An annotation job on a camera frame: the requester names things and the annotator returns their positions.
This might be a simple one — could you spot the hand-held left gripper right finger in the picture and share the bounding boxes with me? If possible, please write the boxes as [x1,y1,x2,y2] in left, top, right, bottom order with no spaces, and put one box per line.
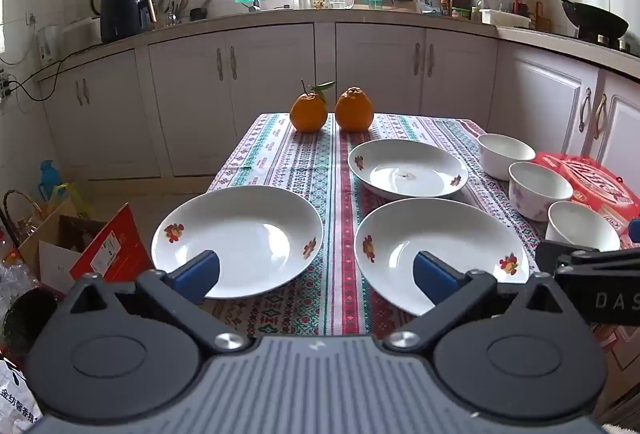
[384,251,573,356]

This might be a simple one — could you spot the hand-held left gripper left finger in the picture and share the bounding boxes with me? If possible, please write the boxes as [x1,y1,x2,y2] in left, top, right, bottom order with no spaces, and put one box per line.
[65,250,253,357]

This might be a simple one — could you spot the white bowl faint floral print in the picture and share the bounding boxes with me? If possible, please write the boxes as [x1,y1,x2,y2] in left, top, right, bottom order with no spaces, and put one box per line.
[545,201,622,251]

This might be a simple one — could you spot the white bowl pink floral print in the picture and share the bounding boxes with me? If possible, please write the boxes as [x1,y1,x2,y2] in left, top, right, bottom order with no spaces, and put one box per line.
[508,161,575,222]

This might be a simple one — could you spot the plain white bowl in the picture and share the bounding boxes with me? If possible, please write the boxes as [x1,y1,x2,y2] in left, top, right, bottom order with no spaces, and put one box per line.
[476,133,537,181]

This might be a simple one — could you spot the white floral plate with stain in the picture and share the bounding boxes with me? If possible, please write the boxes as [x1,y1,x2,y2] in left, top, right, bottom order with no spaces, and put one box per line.
[347,139,470,201]

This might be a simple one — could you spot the red printed gift box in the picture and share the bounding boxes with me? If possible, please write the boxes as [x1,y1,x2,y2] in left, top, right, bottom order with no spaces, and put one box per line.
[531,151,640,250]

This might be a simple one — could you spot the red cardboard box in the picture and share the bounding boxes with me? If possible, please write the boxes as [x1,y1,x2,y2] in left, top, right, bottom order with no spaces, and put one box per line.
[69,203,153,285]

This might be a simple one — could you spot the patterned striped tablecloth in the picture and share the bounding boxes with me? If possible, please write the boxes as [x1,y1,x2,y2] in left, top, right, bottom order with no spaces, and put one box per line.
[200,113,621,340]

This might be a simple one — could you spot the brown cardboard box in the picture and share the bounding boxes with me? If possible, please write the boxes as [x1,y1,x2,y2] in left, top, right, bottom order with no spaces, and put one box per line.
[19,199,108,295]

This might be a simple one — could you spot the yellow plastic bag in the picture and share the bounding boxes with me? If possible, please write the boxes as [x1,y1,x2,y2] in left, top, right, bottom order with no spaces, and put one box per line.
[47,183,96,220]

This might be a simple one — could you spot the blue thermos jug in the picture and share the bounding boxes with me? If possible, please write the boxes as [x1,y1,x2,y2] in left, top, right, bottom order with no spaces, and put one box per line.
[37,159,63,202]

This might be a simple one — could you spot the wicker basket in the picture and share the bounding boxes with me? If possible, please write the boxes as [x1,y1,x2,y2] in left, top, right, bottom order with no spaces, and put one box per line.
[2,189,51,245]

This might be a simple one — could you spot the orange without leaf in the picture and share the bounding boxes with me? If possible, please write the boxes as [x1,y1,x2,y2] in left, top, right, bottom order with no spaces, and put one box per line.
[334,86,374,131]

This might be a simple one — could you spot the gas stove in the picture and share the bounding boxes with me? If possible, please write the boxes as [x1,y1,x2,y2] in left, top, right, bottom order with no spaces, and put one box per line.
[575,32,640,55]

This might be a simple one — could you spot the clear plastic bag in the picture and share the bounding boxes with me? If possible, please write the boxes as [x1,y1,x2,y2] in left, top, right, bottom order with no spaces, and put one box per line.
[0,234,36,310]

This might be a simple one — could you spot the white kitchen cabinets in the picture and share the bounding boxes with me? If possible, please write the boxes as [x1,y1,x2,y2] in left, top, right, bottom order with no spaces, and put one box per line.
[37,7,640,195]

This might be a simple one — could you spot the orange with leaf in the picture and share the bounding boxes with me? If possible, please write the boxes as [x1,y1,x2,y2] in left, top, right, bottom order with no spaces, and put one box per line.
[289,80,337,133]

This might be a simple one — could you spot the black wok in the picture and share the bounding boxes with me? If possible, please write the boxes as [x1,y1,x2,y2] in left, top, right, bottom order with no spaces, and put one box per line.
[533,0,630,40]

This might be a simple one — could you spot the white printed bag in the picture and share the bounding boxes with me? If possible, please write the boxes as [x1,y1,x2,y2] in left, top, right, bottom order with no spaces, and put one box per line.
[0,356,43,434]

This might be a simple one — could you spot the white plastic tray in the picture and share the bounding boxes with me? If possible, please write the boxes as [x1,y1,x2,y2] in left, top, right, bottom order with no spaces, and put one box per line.
[479,8,532,29]

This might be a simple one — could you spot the utensil holder with utensils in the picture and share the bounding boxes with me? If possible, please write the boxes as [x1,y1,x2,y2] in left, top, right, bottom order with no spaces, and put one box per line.
[155,0,190,26]

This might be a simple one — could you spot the black mortar with pestle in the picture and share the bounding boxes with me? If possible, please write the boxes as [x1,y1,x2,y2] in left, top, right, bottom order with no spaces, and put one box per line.
[189,0,217,22]

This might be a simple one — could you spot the white rice cooker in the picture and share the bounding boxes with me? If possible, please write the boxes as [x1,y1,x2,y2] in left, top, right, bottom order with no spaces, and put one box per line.
[62,18,102,50]

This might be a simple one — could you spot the dark blue air fryer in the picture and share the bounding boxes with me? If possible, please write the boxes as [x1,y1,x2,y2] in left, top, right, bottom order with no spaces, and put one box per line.
[100,0,157,44]

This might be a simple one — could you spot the white electric kettle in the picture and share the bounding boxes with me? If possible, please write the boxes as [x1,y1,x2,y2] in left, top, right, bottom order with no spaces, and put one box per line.
[37,24,63,65]

